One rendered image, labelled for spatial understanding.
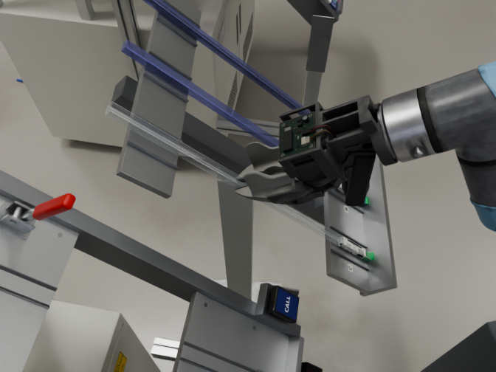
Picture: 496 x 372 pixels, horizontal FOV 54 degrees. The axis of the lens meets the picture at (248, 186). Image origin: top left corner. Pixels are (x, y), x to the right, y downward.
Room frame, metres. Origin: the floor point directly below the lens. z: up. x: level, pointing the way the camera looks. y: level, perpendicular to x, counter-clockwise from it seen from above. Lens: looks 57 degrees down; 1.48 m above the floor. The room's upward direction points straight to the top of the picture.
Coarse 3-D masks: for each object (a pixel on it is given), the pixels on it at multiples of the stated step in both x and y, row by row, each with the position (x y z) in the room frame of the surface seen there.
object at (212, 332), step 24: (192, 312) 0.21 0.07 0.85; (216, 312) 0.22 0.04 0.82; (192, 336) 0.18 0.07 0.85; (216, 336) 0.19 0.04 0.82; (240, 336) 0.19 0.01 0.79; (264, 336) 0.20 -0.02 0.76; (192, 360) 0.15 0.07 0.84; (216, 360) 0.16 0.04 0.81; (240, 360) 0.16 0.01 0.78; (264, 360) 0.17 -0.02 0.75
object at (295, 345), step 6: (288, 342) 0.20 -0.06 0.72; (294, 342) 0.20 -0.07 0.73; (300, 342) 0.20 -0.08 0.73; (288, 348) 0.19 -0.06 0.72; (294, 348) 0.19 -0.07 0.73; (300, 348) 0.19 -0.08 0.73; (288, 354) 0.19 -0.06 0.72; (294, 354) 0.18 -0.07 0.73; (300, 354) 0.18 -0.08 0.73; (288, 360) 0.18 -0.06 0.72; (294, 360) 0.17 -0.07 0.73; (300, 360) 0.18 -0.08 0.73; (288, 366) 0.17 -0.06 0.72; (294, 366) 0.17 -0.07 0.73; (300, 366) 0.17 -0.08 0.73
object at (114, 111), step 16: (112, 112) 0.36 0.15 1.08; (128, 112) 0.37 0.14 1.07; (144, 128) 0.36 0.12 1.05; (160, 144) 0.35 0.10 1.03; (176, 144) 0.36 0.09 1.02; (192, 160) 0.35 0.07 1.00; (208, 160) 0.36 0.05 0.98; (224, 176) 0.35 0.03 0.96; (240, 176) 0.36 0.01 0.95; (272, 208) 0.35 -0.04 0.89; (288, 208) 0.35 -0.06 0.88; (304, 224) 0.35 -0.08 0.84; (320, 224) 0.35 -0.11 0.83; (336, 240) 0.34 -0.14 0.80; (368, 256) 0.34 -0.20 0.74
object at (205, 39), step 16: (144, 0) 0.58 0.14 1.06; (160, 0) 0.59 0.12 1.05; (176, 16) 0.58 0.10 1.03; (192, 32) 0.57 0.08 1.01; (208, 48) 0.57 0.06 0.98; (224, 48) 0.58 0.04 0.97; (240, 64) 0.57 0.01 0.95; (256, 80) 0.57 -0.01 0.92; (288, 96) 0.58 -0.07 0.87; (304, 112) 0.57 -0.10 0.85
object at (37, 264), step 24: (0, 240) 0.23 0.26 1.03; (24, 240) 0.23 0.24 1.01; (48, 240) 0.24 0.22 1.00; (72, 240) 0.25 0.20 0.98; (0, 264) 0.20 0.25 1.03; (24, 264) 0.21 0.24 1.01; (48, 264) 0.22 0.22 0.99; (0, 288) 0.18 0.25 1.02; (24, 288) 0.19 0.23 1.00; (48, 288) 0.19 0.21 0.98; (0, 312) 0.16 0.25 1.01; (24, 312) 0.16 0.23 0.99; (0, 336) 0.13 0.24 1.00; (24, 336) 0.14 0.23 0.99; (0, 360) 0.11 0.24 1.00; (24, 360) 0.12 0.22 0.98
